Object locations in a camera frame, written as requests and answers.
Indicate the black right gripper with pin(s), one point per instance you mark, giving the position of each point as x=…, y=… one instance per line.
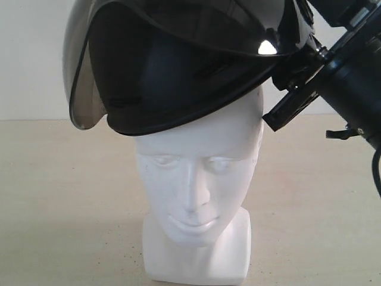
x=346, y=76

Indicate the black helmet with visor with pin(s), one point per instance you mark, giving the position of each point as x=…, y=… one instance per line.
x=150, y=66

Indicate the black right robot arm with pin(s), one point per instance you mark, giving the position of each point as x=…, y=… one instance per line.
x=346, y=76

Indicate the white mannequin head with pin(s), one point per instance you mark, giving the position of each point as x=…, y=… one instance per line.
x=196, y=178

